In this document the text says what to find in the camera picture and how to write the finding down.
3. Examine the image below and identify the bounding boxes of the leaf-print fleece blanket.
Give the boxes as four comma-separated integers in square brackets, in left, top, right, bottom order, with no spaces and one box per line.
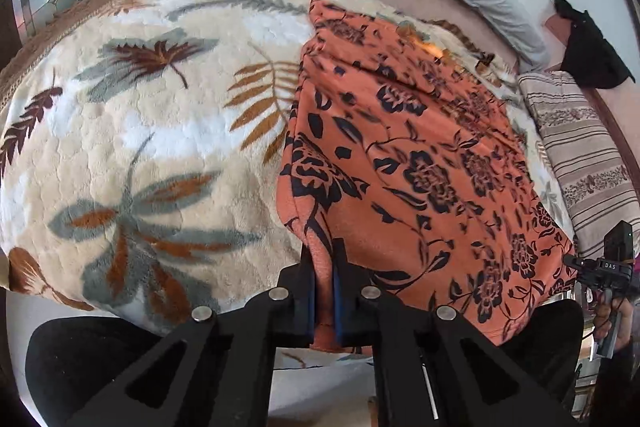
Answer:
[0,0,576,368]

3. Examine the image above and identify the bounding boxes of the orange floral cloth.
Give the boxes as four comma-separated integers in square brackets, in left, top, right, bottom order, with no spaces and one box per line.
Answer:
[276,0,578,353]

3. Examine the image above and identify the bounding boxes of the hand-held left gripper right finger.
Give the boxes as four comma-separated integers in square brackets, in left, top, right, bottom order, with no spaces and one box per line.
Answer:
[332,239,581,427]

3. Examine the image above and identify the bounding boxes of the person's black pants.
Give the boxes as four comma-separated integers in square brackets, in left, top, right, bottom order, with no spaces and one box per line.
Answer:
[25,299,586,427]

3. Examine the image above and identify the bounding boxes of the black cloth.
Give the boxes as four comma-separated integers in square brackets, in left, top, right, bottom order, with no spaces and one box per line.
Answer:
[552,0,636,90]

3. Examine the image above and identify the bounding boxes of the striped floral pillow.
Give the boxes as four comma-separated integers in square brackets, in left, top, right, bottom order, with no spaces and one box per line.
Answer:
[517,72,640,260]

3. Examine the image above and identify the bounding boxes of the person's right hand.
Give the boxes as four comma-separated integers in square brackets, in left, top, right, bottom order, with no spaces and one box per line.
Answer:
[594,293,633,354]

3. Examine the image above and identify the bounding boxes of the brown quilted bedspread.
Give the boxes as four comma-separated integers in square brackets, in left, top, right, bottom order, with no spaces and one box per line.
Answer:
[0,0,166,102]

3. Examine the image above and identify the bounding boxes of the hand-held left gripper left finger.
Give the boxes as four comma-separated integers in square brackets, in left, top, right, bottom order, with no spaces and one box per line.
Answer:
[67,249,318,427]

